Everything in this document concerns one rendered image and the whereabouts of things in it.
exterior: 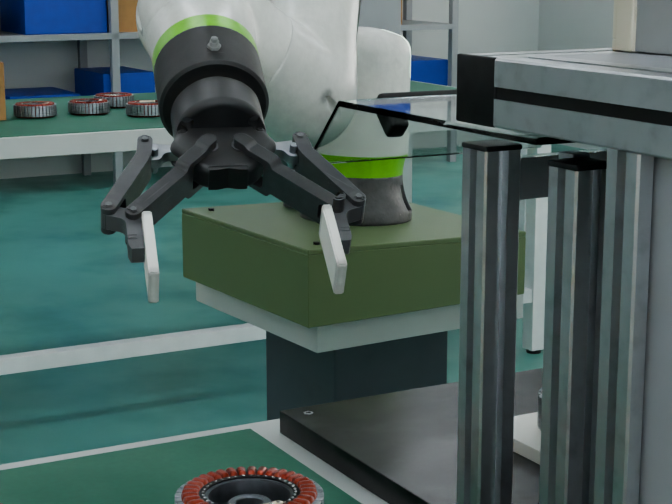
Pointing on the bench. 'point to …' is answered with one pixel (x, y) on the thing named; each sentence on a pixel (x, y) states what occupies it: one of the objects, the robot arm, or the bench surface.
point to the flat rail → (531, 172)
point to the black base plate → (405, 441)
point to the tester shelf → (572, 96)
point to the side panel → (635, 334)
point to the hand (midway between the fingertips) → (246, 273)
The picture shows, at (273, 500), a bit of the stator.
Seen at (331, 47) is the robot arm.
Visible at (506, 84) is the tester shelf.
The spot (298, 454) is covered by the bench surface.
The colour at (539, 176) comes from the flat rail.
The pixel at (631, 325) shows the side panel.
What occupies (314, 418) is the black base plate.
